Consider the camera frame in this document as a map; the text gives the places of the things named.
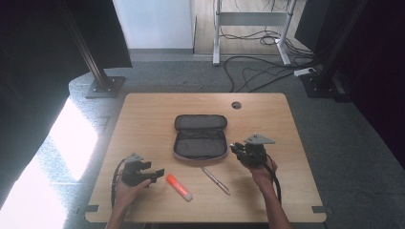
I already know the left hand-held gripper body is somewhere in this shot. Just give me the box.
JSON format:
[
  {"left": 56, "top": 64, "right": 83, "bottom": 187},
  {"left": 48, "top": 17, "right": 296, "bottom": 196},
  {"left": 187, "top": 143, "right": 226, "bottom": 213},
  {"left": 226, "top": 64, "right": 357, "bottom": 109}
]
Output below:
[{"left": 120, "top": 153, "right": 152, "bottom": 187}]

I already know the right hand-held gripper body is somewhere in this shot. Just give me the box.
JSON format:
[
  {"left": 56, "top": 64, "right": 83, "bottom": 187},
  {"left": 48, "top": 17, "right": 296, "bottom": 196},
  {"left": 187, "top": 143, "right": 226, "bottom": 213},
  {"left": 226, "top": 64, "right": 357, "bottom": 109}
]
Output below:
[{"left": 242, "top": 133, "right": 276, "bottom": 168}]

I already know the orange white glue stick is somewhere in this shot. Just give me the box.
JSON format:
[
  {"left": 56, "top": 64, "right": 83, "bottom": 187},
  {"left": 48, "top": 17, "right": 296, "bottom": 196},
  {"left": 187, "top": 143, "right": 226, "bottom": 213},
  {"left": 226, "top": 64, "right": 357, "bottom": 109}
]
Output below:
[{"left": 165, "top": 174, "right": 194, "bottom": 203}]

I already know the silver pen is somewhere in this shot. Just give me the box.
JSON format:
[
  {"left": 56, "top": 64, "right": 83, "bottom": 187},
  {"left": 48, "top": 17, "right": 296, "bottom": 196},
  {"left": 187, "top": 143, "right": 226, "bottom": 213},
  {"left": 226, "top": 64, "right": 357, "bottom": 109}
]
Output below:
[{"left": 201, "top": 166, "right": 231, "bottom": 197}]

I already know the black fabric pencil case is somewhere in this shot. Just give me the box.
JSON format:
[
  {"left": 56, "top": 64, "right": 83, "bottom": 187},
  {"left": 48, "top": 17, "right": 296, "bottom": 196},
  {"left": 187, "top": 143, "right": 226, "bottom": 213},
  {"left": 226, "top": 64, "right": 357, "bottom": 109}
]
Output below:
[{"left": 172, "top": 114, "right": 230, "bottom": 162}]

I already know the person's left hand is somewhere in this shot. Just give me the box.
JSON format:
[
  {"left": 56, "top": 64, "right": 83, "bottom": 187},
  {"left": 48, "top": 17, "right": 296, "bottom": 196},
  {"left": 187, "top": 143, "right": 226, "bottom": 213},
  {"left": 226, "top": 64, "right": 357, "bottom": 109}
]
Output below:
[{"left": 113, "top": 178, "right": 153, "bottom": 208}]

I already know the person's right hand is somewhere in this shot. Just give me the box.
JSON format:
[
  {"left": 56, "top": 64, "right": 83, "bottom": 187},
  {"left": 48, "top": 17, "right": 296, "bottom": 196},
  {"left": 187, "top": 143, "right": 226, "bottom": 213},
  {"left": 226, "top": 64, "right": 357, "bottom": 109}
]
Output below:
[{"left": 246, "top": 157, "right": 279, "bottom": 192}]

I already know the black metal stand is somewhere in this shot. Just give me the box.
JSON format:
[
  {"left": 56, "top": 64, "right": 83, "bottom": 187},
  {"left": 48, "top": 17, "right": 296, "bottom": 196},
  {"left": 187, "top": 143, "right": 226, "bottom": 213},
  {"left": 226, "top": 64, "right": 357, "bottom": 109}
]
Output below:
[
  {"left": 300, "top": 0, "right": 371, "bottom": 100},
  {"left": 55, "top": 0, "right": 126, "bottom": 100}
]

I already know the white power strip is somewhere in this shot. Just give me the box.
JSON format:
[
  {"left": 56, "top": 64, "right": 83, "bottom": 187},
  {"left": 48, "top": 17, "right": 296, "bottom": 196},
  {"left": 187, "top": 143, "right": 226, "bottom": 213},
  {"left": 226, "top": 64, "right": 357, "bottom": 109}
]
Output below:
[{"left": 292, "top": 67, "right": 317, "bottom": 78}]

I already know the black curtain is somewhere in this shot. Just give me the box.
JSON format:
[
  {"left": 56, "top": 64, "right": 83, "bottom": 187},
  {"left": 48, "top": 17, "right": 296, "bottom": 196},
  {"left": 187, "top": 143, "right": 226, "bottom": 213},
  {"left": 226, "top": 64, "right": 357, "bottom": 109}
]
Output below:
[
  {"left": 0, "top": 0, "right": 134, "bottom": 209},
  {"left": 293, "top": 0, "right": 405, "bottom": 170}
]

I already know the left hand-held gripper cable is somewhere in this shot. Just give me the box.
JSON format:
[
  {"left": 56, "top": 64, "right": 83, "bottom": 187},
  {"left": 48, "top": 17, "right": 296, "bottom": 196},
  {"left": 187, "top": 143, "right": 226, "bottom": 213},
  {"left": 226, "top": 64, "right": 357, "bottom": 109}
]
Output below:
[{"left": 110, "top": 157, "right": 129, "bottom": 208}]

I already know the hand-held gripper cable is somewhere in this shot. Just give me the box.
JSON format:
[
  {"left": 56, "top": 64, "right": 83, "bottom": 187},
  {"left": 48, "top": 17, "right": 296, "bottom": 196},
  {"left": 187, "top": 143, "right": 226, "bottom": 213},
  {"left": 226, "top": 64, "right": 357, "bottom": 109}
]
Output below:
[
  {"left": 262, "top": 154, "right": 283, "bottom": 205},
  {"left": 110, "top": 157, "right": 129, "bottom": 208}
]

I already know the right hand-held gripper cable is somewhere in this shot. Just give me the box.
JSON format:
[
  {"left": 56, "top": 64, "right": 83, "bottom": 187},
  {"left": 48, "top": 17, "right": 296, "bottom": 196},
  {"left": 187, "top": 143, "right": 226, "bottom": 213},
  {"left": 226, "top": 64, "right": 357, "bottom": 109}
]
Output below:
[{"left": 262, "top": 154, "right": 283, "bottom": 205}]

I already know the long black floor cable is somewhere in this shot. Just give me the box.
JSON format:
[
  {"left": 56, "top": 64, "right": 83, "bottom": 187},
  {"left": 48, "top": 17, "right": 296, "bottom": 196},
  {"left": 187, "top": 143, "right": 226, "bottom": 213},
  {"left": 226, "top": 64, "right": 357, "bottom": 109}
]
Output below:
[{"left": 223, "top": 55, "right": 320, "bottom": 94}]

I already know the tangle of black cables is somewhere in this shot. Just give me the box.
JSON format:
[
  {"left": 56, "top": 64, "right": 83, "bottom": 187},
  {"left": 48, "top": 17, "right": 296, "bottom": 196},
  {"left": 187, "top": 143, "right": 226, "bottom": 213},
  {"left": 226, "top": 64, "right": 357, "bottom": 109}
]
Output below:
[{"left": 219, "top": 26, "right": 313, "bottom": 59}]

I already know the white metal desk frame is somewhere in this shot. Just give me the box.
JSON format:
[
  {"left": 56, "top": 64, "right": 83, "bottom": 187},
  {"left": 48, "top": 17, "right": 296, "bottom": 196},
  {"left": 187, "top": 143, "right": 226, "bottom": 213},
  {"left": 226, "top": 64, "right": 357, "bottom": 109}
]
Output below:
[{"left": 212, "top": 0, "right": 299, "bottom": 67}]

